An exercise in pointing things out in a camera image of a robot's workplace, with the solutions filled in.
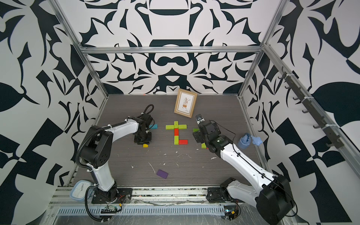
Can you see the right circuit board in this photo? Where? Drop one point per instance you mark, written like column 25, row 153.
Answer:
column 231, row 214

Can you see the left circuit board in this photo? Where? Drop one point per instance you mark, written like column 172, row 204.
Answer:
column 111, row 210

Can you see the circuit board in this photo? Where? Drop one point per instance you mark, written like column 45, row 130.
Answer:
column 111, row 210
column 231, row 214

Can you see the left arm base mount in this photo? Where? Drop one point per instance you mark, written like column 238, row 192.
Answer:
column 119, row 195

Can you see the black wall hook rail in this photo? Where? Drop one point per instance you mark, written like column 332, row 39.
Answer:
column 323, row 121

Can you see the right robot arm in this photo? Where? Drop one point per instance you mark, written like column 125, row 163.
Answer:
column 270, row 194

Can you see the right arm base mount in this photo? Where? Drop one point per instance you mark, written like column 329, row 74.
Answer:
column 219, row 195

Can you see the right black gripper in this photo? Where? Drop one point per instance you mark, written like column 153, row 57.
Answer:
column 197, row 136

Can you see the white cable duct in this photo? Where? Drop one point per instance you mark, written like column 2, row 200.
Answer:
column 217, row 210

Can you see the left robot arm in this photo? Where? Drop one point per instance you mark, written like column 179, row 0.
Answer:
column 95, row 151

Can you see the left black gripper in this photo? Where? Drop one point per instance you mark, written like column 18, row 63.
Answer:
column 148, row 141

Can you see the wooden picture frame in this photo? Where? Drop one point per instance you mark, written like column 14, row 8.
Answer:
column 185, row 103

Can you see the blue cloth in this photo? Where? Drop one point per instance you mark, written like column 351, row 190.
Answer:
column 247, row 139

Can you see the purple block lower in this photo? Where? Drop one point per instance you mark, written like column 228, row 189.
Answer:
column 162, row 174

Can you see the clear container blue lid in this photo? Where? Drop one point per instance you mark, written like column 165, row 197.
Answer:
column 78, row 191

